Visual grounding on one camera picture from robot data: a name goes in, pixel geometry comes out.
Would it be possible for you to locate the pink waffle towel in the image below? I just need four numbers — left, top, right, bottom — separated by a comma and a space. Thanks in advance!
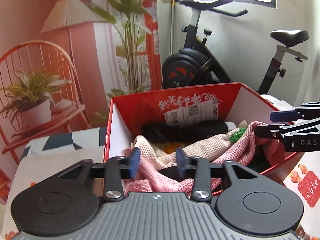
125, 121, 280, 195

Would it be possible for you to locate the black soft cloth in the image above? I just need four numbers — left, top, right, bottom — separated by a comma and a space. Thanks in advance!
142, 120, 236, 143

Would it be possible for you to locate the beige knit cloth green patch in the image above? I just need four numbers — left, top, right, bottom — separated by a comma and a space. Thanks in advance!
131, 120, 248, 171

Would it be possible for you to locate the red cardboard box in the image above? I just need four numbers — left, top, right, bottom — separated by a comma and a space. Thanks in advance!
105, 83, 303, 183

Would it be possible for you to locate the patterned white tablecloth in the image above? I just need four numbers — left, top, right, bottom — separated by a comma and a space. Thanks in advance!
0, 94, 320, 240

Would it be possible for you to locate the black exercise bike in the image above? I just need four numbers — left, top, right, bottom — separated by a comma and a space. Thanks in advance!
162, 0, 309, 94

